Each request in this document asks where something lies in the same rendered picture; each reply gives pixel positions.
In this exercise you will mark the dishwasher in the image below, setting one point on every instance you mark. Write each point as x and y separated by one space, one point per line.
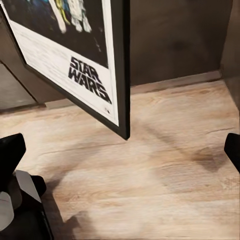
13 94

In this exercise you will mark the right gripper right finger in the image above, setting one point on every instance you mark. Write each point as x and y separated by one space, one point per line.
232 149

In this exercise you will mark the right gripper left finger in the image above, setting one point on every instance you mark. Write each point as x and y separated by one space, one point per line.
12 149

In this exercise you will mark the poster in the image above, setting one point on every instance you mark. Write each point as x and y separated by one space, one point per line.
80 48

